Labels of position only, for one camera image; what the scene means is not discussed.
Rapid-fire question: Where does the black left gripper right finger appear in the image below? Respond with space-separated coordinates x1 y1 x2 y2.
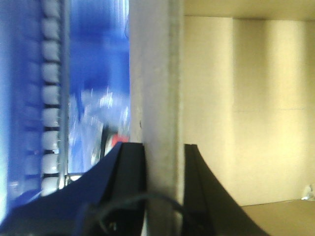
184 144 268 236

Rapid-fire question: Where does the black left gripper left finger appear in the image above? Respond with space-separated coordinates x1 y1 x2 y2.
0 143 146 236

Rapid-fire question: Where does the brown cardboard box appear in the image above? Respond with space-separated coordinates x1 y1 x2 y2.
129 0 315 236

